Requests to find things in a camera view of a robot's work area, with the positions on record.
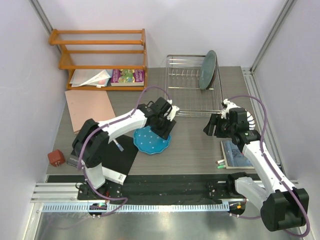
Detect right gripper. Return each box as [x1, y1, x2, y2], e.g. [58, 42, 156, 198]
[203, 113, 236, 139]

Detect blue polka dot plate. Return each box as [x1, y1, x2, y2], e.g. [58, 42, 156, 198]
[133, 126, 171, 155]

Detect wire dish rack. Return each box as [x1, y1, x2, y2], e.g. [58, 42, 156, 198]
[164, 54, 224, 117]

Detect grey-green ceramic plate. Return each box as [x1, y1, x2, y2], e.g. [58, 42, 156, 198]
[199, 50, 218, 90]

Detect dark blue glazed plate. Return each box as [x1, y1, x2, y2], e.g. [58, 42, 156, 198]
[205, 51, 219, 90]

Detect white blue striped plate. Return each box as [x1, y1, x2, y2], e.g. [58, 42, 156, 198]
[239, 107, 256, 130]

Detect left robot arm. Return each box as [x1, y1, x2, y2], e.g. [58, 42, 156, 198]
[72, 97, 180, 200]

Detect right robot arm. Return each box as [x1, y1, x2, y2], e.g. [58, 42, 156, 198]
[203, 107, 310, 235]

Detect wooden shelf rack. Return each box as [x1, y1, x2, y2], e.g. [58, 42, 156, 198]
[48, 28, 148, 91]

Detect blue hardcover book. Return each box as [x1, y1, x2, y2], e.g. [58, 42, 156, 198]
[221, 140, 254, 170]

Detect white blue pen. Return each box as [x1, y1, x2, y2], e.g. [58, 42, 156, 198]
[113, 139, 124, 152]

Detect purple green paperback book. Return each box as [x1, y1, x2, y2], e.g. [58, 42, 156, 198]
[110, 69, 145, 87]

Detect black notebook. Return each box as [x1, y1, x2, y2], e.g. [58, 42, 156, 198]
[81, 133, 138, 189]

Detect pink paper folder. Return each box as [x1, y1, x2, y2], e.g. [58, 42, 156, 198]
[65, 90, 116, 134]

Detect clear plastic sleeve papers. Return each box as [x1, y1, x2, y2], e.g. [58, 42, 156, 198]
[70, 69, 113, 88]

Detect red cube adapter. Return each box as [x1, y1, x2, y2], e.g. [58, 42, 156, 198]
[47, 149, 66, 167]

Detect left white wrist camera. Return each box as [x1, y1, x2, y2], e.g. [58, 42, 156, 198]
[164, 99, 180, 122]

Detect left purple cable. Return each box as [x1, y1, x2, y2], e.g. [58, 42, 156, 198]
[53, 86, 173, 230]

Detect purple cable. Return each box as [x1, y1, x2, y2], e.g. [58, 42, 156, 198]
[53, 86, 173, 230]
[224, 94, 312, 238]

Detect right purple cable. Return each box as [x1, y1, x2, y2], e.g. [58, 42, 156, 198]
[224, 94, 312, 238]

